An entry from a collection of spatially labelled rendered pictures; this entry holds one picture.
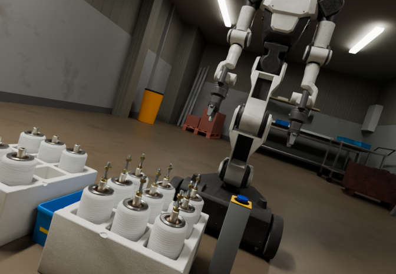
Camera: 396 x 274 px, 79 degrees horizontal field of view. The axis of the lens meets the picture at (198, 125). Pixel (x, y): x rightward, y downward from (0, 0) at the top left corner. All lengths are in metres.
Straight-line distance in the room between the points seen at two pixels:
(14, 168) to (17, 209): 0.13
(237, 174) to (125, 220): 0.82
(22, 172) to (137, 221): 0.41
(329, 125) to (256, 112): 6.65
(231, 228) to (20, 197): 0.66
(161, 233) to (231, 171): 0.78
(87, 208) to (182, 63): 6.46
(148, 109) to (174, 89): 1.83
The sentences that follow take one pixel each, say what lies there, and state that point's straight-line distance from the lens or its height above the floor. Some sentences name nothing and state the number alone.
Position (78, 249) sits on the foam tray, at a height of 0.11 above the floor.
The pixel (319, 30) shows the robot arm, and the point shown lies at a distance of 1.55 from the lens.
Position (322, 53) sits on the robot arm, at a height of 1.05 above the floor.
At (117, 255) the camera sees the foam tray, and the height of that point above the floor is 0.15.
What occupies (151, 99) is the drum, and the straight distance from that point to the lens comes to 5.31.
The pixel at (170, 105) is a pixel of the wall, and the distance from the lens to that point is 6.94.
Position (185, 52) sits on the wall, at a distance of 7.12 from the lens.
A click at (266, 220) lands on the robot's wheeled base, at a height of 0.18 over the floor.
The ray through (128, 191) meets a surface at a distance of 0.86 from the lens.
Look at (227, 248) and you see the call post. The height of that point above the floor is 0.16.
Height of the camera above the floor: 0.56
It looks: 3 degrees down
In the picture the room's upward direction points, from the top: 17 degrees clockwise
